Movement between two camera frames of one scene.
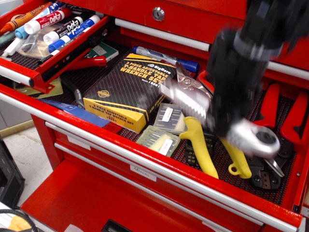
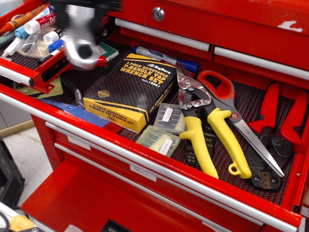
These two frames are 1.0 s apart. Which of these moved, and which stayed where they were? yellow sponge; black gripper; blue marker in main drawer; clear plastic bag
Moved: black gripper
Stayed: blue marker in main drawer; clear plastic bag; yellow sponge
